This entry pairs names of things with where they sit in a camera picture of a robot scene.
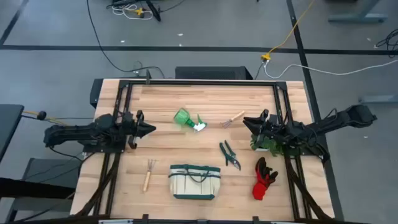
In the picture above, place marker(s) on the black side table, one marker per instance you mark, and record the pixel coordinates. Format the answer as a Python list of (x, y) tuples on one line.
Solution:
[(9, 124)]

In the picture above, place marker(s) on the grey table base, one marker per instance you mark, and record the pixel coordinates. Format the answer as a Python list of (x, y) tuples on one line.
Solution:
[(357, 17)]

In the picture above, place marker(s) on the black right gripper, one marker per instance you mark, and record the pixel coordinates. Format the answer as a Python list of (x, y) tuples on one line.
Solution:
[(270, 126)]

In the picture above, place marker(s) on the grey floor bar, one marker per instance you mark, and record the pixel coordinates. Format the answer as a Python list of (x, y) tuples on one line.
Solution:
[(377, 99)]

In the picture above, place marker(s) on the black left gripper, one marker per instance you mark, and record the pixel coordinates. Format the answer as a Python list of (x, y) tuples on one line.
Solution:
[(133, 127)]

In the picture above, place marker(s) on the red black gardening glove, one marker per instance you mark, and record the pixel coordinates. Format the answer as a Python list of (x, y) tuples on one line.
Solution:
[(262, 183)]

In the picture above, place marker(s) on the black computer case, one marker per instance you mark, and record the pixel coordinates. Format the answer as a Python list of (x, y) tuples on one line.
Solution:
[(211, 73)]

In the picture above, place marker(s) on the black corner plate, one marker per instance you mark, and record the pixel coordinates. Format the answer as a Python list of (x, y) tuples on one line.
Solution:
[(94, 93)]

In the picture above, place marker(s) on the black tripod leg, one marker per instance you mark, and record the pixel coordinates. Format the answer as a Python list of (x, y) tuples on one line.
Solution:
[(154, 12)]

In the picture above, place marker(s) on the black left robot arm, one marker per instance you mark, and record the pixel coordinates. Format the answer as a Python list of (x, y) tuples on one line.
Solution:
[(71, 133)]

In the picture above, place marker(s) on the black round knob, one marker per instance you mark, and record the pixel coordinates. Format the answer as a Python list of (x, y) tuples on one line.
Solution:
[(41, 115)]

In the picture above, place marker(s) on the green potted plant white pot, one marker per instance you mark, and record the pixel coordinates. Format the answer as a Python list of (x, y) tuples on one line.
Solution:
[(267, 144)]

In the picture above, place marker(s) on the beige green gardening bag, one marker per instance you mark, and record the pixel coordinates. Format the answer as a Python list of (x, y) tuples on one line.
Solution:
[(194, 183)]

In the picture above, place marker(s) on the green spray bottle white head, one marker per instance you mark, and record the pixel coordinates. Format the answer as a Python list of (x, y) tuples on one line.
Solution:
[(183, 117)]

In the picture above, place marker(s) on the black metal table frame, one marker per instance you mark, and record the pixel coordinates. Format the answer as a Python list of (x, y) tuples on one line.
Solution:
[(202, 82)]

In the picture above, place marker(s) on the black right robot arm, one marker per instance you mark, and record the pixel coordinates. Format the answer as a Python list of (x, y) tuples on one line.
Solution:
[(329, 124)]

